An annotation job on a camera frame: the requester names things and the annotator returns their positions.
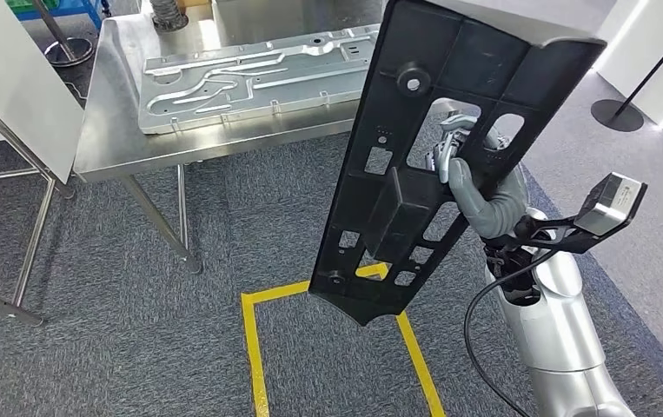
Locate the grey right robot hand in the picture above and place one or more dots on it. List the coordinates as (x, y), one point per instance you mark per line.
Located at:
(469, 195)

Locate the black plastic plate bracket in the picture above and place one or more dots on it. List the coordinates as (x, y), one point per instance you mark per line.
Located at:
(411, 46)

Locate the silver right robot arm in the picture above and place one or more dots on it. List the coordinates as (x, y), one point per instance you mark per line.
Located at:
(555, 328)

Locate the stainless steel workbench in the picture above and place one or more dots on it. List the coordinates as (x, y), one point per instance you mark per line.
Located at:
(112, 144)

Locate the stamped silver metal panel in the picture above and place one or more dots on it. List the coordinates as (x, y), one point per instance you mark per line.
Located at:
(239, 86)

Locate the blue storage racking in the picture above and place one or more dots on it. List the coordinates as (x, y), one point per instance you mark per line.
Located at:
(72, 10)

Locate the white board metal stand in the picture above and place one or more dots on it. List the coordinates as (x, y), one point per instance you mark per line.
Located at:
(14, 86)

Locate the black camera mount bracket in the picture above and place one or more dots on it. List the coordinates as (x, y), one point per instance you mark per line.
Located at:
(555, 236)

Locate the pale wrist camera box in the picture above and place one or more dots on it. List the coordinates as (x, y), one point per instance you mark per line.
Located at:
(610, 204)

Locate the black stanchion post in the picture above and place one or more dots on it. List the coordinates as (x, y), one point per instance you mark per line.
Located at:
(616, 115)

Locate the chrome stanchion post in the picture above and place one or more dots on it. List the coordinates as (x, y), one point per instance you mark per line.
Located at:
(69, 52)

